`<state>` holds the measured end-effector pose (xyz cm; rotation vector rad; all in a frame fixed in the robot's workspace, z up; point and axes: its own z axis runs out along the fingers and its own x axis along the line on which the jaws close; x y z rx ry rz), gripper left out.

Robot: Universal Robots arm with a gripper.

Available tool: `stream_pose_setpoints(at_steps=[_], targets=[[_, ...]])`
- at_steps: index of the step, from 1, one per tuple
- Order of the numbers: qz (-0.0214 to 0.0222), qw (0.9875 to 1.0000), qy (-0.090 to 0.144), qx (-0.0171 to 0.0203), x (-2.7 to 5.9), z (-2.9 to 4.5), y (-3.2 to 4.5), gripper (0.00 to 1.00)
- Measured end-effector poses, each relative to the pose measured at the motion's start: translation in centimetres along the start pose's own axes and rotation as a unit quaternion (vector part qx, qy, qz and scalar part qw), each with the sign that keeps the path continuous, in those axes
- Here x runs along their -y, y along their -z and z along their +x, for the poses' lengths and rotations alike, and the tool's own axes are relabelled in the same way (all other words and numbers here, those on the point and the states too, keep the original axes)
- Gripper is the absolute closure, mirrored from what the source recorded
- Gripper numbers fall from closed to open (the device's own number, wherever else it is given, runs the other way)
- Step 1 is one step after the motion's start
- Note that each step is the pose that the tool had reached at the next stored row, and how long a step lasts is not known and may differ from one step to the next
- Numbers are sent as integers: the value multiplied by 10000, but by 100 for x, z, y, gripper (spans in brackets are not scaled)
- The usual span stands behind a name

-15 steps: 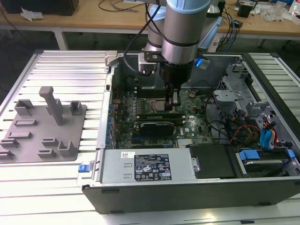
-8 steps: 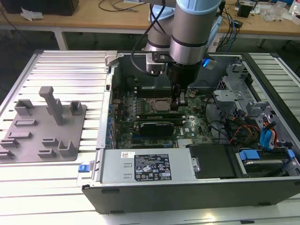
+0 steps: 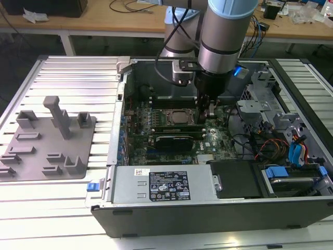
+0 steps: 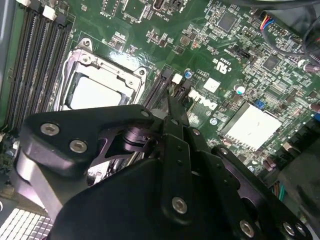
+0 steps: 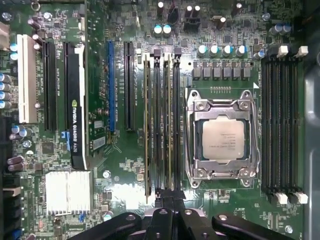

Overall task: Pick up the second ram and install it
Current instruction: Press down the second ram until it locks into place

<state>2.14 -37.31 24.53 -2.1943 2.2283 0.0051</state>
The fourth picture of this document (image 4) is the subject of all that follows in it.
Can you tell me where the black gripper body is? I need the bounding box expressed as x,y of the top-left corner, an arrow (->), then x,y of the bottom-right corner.
49,158 -> 241,240

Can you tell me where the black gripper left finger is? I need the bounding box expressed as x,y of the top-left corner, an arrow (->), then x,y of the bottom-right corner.
9,89 -> 196,225

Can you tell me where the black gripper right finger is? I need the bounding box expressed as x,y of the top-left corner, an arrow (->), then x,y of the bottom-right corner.
173,97 -> 315,240

